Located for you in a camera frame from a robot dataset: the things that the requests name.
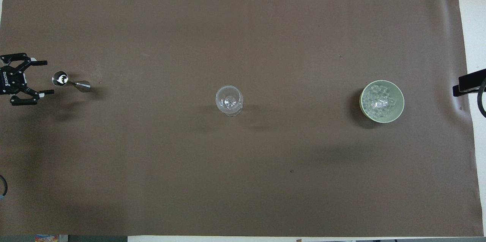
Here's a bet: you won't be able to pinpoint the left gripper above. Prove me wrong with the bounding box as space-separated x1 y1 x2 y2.
0 53 55 106

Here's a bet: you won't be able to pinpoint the clear wine glass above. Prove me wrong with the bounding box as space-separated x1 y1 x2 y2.
215 85 244 117

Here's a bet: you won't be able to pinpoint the clear ice cubes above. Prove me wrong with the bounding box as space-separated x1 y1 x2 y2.
363 84 399 118

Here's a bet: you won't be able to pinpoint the silver metal jigger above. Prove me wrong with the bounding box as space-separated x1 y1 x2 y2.
52 71 92 93

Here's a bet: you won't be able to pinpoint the light green bowl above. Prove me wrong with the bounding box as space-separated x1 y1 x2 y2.
359 79 405 125

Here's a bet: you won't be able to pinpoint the black stand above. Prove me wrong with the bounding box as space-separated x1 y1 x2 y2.
452 68 486 97

